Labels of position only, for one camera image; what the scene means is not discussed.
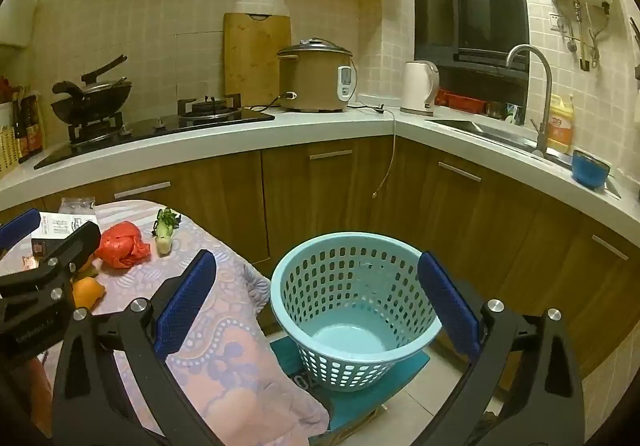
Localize black wok with lid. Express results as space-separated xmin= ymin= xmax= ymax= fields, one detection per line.
xmin=51 ymin=55 xmax=135 ymax=127

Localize black gas stove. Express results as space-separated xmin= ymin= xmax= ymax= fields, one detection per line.
xmin=34 ymin=94 xmax=276 ymax=171

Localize white electric kettle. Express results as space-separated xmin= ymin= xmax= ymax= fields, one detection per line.
xmin=400 ymin=60 xmax=441 ymax=117

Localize floral pink tablecloth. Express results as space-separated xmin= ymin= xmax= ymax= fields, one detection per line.
xmin=0 ymin=199 xmax=331 ymax=446

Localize wooden base cabinet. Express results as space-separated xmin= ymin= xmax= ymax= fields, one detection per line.
xmin=0 ymin=133 xmax=640 ymax=377

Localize black power cable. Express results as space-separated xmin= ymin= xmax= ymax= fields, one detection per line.
xmin=247 ymin=94 xmax=293 ymax=113

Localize brown rice cooker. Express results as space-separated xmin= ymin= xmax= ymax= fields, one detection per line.
xmin=277 ymin=38 xmax=357 ymax=113

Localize person's left forearm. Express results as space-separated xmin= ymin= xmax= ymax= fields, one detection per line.
xmin=27 ymin=356 xmax=55 ymax=437

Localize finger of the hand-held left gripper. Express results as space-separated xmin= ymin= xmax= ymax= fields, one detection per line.
xmin=0 ymin=207 xmax=42 ymax=252
xmin=0 ymin=221 xmax=102 ymax=307

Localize dark sauce bottle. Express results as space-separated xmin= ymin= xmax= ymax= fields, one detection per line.
xmin=14 ymin=99 xmax=31 ymax=163
xmin=27 ymin=94 xmax=46 ymax=154

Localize bok choy stem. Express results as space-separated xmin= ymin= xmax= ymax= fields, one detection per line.
xmin=152 ymin=207 xmax=182 ymax=256

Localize red plastic container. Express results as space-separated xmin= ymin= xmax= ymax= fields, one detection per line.
xmin=435 ymin=87 xmax=488 ymax=111

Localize blue bowl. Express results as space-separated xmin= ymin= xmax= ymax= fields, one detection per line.
xmin=571 ymin=149 xmax=612 ymax=191

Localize clear plastic packet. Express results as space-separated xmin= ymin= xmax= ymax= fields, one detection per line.
xmin=60 ymin=196 xmax=97 ymax=217

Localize wooden cutting board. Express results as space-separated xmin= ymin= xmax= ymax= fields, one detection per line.
xmin=223 ymin=13 xmax=292 ymax=108

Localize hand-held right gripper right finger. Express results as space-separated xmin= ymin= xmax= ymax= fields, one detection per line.
xmin=415 ymin=251 xmax=586 ymax=446

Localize metal faucet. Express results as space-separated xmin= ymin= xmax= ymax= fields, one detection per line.
xmin=506 ymin=45 xmax=555 ymax=158

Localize hanging metal ladle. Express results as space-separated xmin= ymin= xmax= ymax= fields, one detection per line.
xmin=564 ymin=1 xmax=577 ymax=53

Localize light blue plastic basket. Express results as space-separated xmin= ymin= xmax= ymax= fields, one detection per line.
xmin=270 ymin=232 xmax=443 ymax=393

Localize hanging metal tongs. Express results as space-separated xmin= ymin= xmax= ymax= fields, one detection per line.
xmin=590 ymin=6 xmax=610 ymax=70

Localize yellow plastic rack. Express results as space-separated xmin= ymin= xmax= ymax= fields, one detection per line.
xmin=0 ymin=126 xmax=21 ymax=177

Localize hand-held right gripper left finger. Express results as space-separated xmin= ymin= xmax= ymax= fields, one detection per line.
xmin=52 ymin=250 xmax=221 ymax=446

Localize white printed carton box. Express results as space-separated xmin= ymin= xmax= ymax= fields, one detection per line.
xmin=30 ymin=212 xmax=98 ymax=257

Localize red plastic bag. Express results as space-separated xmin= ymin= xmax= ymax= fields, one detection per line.
xmin=94 ymin=221 xmax=152 ymax=269

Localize stainless steel sink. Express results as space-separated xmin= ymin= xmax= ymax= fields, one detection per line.
xmin=426 ymin=119 xmax=622 ymax=199

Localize yellow detergent bottle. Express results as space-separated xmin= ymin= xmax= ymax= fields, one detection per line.
xmin=546 ymin=94 xmax=575 ymax=154

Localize white hanging cord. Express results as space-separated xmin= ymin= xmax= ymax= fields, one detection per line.
xmin=350 ymin=102 xmax=398 ymax=199

